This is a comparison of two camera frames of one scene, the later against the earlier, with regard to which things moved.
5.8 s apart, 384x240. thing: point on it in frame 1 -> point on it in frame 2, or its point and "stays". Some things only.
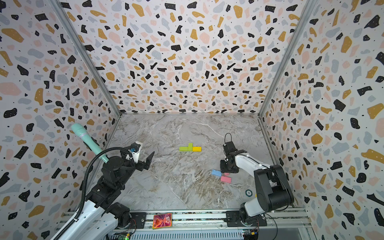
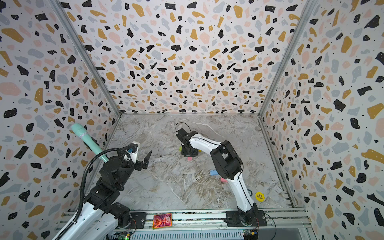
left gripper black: x=143 y=165 stays
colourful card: x=162 y=220 stays
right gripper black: x=224 y=169 -> x=185 y=154
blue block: x=216 y=172 stays
